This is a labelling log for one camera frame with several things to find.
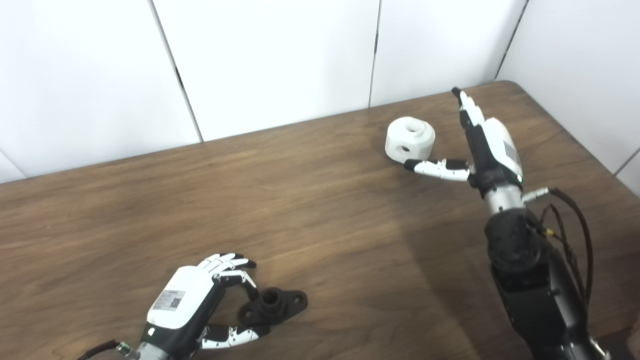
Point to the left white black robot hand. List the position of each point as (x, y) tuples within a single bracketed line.
[(182, 300)]

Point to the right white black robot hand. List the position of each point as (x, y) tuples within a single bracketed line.
[(495, 150)]

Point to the round white piece with holes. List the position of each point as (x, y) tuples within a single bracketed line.
[(422, 142)]

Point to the black flanged holder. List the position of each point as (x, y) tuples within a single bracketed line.
[(280, 305)]

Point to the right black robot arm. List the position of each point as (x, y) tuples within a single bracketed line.
[(530, 280)]

